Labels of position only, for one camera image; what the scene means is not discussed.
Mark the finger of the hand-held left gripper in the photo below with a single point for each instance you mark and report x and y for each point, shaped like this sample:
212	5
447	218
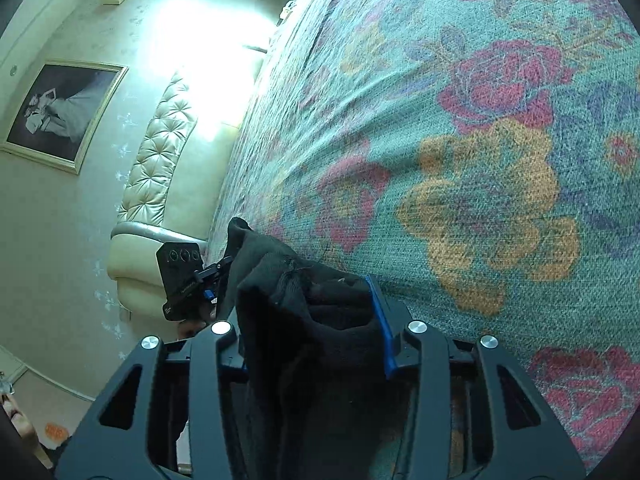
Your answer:
215	267
211	297

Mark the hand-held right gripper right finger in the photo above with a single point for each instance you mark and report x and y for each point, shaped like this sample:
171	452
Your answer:
382	320

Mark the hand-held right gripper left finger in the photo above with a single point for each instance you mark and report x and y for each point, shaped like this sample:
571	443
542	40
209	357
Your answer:
226	352

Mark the black pants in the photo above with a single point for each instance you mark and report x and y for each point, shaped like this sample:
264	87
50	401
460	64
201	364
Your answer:
310	360

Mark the person's left hand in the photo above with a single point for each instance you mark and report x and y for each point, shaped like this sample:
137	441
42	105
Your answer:
192	329

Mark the cream tufted headboard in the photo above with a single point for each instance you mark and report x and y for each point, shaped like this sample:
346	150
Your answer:
155	160

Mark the small orange object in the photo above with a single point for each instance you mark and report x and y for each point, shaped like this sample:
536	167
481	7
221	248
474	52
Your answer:
55	430

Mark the framed black-and-white picture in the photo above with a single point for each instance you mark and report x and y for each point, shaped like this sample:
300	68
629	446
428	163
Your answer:
60	115

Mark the floral green blanket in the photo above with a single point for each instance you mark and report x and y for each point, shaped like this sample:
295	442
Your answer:
500	110

